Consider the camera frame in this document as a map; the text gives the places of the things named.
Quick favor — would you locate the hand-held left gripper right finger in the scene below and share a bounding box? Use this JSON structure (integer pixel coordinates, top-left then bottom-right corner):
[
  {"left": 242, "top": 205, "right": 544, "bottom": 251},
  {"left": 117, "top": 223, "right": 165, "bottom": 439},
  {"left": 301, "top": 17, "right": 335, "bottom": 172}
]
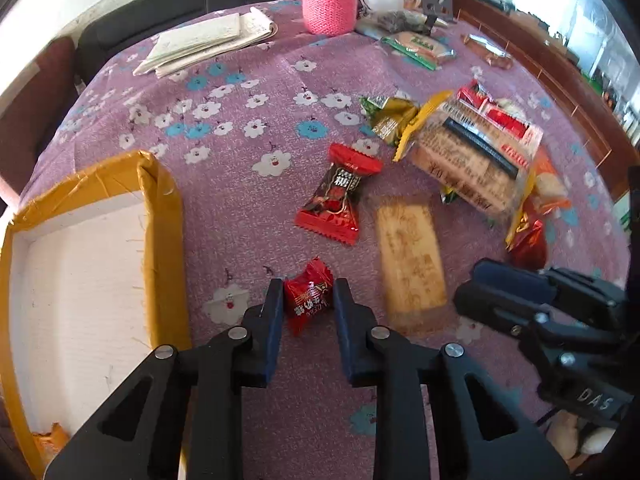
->
[{"left": 332, "top": 278, "right": 572, "bottom": 480}]

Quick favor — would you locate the red foil snack packet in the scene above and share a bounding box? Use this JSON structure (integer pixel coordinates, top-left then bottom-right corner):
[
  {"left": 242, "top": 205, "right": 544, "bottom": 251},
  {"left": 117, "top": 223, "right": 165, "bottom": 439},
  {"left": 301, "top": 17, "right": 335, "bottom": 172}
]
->
[{"left": 505, "top": 214, "right": 549, "bottom": 270}]

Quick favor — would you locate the stack of folded papers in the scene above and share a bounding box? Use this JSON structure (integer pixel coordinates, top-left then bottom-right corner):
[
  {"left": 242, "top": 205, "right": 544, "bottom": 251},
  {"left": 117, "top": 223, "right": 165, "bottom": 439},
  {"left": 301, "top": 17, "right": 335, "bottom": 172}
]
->
[{"left": 132, "top": 8, "right": 279, "bottom": 80}]

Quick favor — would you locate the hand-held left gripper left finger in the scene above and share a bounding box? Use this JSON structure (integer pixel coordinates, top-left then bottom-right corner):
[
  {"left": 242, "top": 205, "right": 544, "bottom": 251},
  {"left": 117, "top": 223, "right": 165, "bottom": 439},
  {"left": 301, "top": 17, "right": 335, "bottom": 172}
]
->
[{"left": 45, "top": 277, "right": 286, "bottom": 480}]

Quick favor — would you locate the brown cushion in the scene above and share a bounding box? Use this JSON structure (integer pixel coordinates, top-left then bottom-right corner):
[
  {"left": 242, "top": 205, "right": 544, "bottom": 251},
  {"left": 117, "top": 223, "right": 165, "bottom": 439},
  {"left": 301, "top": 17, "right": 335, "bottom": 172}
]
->
[{"left": 0, "top": 35, "right": 78, "bottom": 197}]

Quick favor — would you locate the yellow-taped cardboard box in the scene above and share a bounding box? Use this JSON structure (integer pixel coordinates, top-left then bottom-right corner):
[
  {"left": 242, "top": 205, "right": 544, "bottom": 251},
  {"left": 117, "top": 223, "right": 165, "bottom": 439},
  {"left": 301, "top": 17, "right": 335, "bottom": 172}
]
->
[{"left": 0, "top": 150, "right": 194, "bottom": 480}]

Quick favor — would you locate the red and white snack packet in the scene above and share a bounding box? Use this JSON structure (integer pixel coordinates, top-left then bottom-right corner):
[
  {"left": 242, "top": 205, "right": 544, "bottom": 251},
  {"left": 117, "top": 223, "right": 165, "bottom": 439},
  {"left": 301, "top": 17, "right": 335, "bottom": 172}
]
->
[{"left": 457, "top": 80, "right": 545, "bottom": 147}]

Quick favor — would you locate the wooden cabinet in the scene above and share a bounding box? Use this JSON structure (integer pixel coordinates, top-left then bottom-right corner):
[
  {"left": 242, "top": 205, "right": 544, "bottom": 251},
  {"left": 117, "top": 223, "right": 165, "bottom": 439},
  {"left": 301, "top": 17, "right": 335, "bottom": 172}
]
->
[{"left": 422, "top": 0, "right": 640, "bottom": 201}]

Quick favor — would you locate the small red candy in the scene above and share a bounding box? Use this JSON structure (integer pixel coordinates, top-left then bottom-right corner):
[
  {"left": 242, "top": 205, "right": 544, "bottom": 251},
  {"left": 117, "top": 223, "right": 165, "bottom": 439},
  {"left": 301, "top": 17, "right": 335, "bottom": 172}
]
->
[{"left": 282, "top": 257, "right": 335, "bottom": 337}]

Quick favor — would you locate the large yellow-edged biscuit packet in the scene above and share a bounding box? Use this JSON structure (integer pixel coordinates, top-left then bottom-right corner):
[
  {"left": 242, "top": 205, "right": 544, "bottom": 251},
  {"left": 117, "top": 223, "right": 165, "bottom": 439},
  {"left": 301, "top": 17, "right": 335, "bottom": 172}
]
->
[{"left": 392, "top": 90, "right": 545, "bottom": 227}]

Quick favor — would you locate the person's right hand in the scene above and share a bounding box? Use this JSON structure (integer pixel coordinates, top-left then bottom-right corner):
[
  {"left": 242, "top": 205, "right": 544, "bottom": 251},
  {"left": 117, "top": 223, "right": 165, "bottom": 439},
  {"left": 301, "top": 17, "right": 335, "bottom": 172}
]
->
[{"left": 546, "top": 409, "right": 617, "bottom": 462}]

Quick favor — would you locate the black sofa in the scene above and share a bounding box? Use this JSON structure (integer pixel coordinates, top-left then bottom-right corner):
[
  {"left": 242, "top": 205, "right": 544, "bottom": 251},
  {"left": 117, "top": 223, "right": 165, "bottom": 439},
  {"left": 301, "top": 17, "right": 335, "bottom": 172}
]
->
[{"left": 75, "top": 0, "right": 386, "bottom": 86}]

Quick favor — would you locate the green and gold snack packet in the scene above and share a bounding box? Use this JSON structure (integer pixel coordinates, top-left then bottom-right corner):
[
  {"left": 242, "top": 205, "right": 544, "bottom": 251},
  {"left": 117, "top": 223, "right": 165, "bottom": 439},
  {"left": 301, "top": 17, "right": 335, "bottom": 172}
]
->
[{"left": 360, "top": 96, "right": 421, "bottom": 147}]

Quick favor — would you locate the purple floral tablecloth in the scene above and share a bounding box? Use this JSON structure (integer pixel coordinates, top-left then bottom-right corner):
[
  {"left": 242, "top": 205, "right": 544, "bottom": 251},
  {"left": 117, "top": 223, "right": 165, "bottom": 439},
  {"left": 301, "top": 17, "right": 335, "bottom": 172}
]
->
[{"left": 17, "top": 0, "right": 632, "bottom": 480}]

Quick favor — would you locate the red and black candy packet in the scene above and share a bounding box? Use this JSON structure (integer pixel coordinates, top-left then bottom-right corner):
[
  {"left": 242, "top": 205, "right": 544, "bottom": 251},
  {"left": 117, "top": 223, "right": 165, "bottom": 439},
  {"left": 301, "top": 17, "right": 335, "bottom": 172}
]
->
[{"left": 295, "top": 143, "right": 384, "bottom": 246}]

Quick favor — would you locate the brown cake packet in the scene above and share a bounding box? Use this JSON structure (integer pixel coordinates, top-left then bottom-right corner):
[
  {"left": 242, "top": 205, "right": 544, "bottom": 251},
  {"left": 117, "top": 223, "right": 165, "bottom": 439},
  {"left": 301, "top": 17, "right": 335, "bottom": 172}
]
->
[{"left": 462, "top": 34, "right": 515, "bottom": 69}]

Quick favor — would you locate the clear packet of tan biscuits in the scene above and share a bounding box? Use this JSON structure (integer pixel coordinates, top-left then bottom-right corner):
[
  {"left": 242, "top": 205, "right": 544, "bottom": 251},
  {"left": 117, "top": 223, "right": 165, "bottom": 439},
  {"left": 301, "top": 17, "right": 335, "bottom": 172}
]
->
[{"left": 375, "top": 203, "right": 448, "bottom": 334}]

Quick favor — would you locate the clear plastic bag clutter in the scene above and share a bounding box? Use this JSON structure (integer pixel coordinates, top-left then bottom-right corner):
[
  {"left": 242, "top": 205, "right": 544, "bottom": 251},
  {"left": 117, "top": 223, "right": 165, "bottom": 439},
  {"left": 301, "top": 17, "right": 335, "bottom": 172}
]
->
[{"left": 356, "top": 10, "right": 437, "bottom": 39}]

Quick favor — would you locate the round rice cracker packet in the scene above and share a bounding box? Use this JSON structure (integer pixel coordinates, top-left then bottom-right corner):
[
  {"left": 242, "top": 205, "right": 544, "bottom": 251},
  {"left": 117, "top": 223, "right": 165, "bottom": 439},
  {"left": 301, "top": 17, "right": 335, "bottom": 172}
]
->
[{"left": 381, "top": 31, "right": 457, "bottom": 70}]

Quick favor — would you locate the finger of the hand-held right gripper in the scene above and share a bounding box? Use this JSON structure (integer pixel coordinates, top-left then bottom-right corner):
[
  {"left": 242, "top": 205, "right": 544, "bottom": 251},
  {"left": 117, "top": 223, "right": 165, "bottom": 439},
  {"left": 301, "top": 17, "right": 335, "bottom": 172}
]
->
[
  {"left": 470, "top": 257, "right": 628, "bottom": 311},
  {"left": 452, "top": 282, "right": 576, "bottom": 366}
]

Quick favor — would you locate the orange cracker packet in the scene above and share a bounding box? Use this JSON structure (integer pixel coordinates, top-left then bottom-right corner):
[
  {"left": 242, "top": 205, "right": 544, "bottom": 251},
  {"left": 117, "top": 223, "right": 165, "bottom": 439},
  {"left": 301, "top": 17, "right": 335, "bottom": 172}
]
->
[{"left": 522, "top": 152, "right": 572, "bottom": 213}]

